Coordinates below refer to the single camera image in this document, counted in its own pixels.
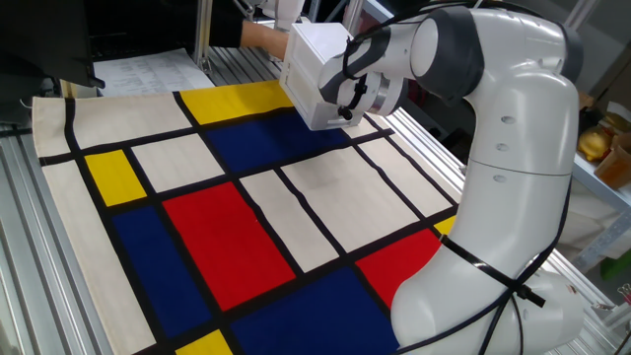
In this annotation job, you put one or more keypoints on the bare person hand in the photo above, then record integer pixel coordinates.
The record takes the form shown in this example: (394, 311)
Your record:
(266, 37)

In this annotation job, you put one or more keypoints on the white plastic drawer cabinet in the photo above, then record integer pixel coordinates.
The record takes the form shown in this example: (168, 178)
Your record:
(305, 74)

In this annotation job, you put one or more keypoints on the person forearm black sleeve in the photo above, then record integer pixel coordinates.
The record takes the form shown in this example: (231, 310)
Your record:
(227, 24)

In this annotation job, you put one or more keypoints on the white Franka Panda arm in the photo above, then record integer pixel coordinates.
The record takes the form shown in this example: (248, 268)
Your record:
(512, 197)

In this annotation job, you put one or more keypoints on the black computer keyboard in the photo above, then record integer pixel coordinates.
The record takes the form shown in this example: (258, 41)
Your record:
(143, 47)

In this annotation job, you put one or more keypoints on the printed white paper sheet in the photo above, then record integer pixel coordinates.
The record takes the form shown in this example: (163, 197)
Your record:
(148, 74)

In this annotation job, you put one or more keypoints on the Mondrian colour block cloth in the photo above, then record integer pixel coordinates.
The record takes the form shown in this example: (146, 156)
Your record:
(227, 241)

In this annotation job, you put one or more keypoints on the black monitor back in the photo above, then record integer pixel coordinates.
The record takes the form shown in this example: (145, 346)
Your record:
(44, 39)

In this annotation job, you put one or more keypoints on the gold figurine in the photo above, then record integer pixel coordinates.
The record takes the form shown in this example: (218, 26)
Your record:
(594, 143)

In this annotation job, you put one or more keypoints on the grey metal shelf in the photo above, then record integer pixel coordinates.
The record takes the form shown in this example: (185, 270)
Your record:
(591, 177)

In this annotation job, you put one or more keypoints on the brown cardboard box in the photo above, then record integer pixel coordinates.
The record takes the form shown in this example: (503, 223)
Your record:
(616, 170)

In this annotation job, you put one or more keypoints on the metal binder clip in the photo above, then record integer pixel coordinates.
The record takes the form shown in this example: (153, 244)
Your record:
(625, 292)

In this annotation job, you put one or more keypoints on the aluminium frame post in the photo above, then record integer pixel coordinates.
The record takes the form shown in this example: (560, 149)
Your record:
(202, 34)

